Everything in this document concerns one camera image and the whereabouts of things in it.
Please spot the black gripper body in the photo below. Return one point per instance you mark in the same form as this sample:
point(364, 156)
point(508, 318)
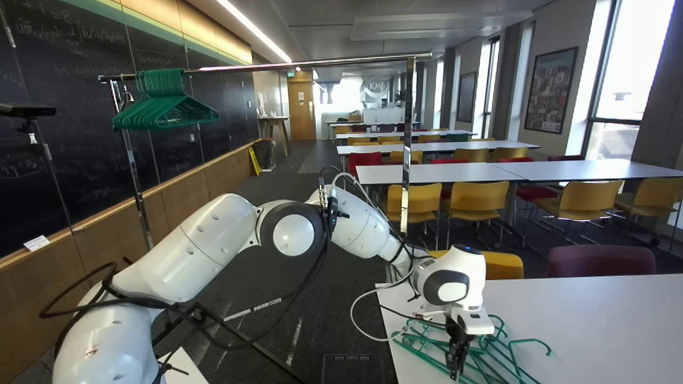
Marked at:
point(458, 346)

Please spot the white front table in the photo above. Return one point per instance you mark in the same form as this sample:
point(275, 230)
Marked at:
point(620, 329)

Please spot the maroon chair near table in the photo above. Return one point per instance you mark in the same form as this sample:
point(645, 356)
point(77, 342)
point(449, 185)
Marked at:
point(580, 261)

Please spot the yellow chair near table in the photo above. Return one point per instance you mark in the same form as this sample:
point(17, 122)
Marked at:
point(501, 264)

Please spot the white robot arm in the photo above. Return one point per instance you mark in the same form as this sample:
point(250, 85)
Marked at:
point(110, 340)

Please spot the black camera on tripod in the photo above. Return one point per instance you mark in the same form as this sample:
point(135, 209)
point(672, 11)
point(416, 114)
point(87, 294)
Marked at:
point(27, 114)

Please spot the green hangers pile on table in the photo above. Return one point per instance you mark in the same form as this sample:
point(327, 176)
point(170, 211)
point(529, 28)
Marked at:
point(492, 358)

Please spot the framed wall picture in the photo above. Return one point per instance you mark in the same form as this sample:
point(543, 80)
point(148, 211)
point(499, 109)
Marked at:
point(548, 89)

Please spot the green hangers on rail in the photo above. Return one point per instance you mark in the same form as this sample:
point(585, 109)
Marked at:
point(163, 102)

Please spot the white long table row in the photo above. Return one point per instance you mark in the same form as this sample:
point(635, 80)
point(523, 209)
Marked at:
point(477, 190)

